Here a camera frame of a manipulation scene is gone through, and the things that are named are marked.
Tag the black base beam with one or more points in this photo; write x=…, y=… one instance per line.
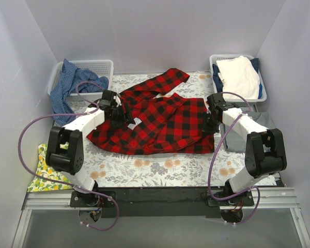
x=157, y=201

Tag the aluminium frame rail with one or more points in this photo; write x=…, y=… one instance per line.
x=47, y=220

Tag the lemon print cloth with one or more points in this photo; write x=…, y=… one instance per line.
x=39, y=185

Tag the white folded shirt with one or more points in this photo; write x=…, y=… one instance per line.
x=240, y=77

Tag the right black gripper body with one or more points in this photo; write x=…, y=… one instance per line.
x=210, y=123

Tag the blue checked shirt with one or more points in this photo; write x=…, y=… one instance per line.
x=58, y=96

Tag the navy blue folded shirt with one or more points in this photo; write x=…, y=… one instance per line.
x=217, y=75

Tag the red black plaid shirt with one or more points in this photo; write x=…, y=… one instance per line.
x=162, y=124

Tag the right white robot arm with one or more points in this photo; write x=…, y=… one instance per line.
x=264, y=148

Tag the grey folded polo shirt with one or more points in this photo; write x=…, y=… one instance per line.
x=234, y=143

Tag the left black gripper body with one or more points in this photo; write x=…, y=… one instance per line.
x=123, y=115

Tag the left white plastic basket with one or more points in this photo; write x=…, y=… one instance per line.
x=68, y=73

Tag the floral print table mat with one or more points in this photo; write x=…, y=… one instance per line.
x=167, y=169

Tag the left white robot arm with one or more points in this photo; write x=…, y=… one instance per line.
x=65, y=151

